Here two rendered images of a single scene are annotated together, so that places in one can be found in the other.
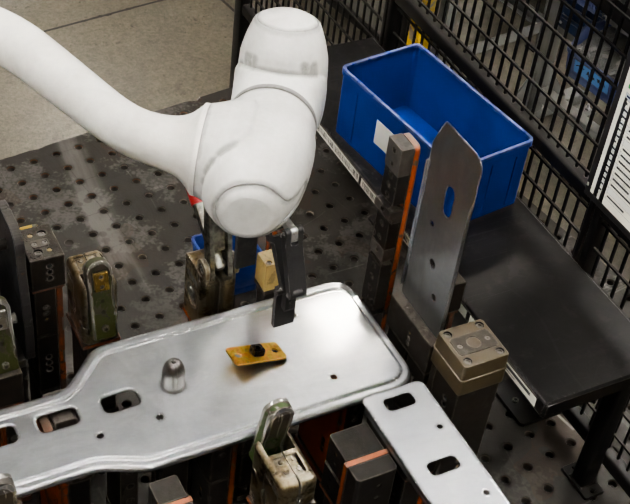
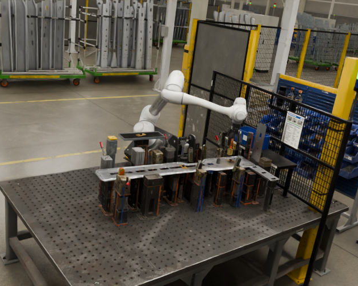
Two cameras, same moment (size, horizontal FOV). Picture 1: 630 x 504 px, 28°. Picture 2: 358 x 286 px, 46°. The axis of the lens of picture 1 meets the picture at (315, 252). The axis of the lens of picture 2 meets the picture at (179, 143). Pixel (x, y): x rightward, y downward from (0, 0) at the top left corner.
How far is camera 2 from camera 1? 219 cm
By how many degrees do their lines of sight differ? 23
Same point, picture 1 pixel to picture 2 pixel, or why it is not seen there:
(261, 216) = (242, 116)
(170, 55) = not seen: hidden behind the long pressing
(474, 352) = (266, 159)
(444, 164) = (259, 129)
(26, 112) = not seen: hidden behind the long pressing
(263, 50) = (238, 101)
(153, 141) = (225, 109)
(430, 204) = (257, 138)
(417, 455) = (259, 171)
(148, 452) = (217, 168)
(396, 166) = (249, 136)
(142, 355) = (211, 160)
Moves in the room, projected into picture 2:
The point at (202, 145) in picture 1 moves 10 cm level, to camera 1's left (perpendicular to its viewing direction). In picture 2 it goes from (233, 109) to (220, 106)
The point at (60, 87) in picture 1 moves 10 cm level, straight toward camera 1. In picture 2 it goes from (211, 105) to (214, 108)
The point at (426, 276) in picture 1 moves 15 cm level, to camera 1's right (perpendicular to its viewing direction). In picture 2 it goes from (256, 151) to (273, 154)
